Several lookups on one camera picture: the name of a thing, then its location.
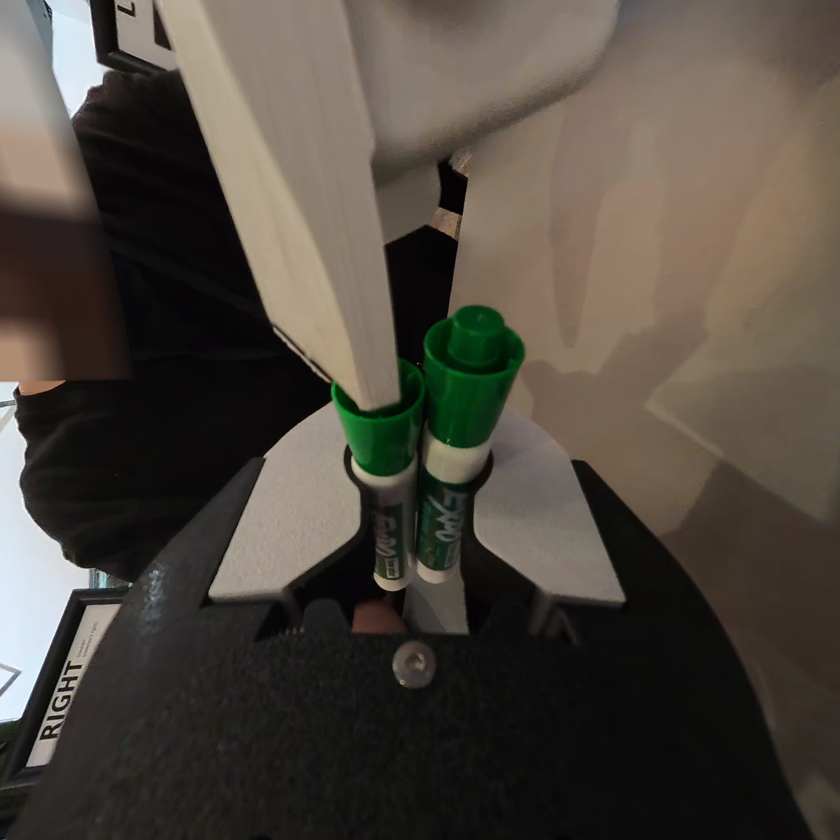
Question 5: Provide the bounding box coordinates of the white desk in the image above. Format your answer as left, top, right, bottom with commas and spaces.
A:
449, 0, 840, 840

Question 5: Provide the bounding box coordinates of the person's right hand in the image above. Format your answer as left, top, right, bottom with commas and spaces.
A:
353, 602, 404, 635

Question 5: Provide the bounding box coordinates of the person in black shirt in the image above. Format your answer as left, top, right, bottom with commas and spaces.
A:
18, 66, 395, 585

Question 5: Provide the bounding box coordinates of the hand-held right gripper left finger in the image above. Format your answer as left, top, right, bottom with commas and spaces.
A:
209, 402, 375, 603

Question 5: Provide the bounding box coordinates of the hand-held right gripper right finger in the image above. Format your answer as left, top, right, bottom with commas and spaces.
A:
462, 410, 626, 605

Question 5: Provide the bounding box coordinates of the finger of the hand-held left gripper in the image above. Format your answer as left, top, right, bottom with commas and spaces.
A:
161, 0, 403, 409
348, 0, 621, 245

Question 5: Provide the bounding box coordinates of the green marker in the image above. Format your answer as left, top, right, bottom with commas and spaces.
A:
330, 357, 427, 595
415, 305, 527, 586

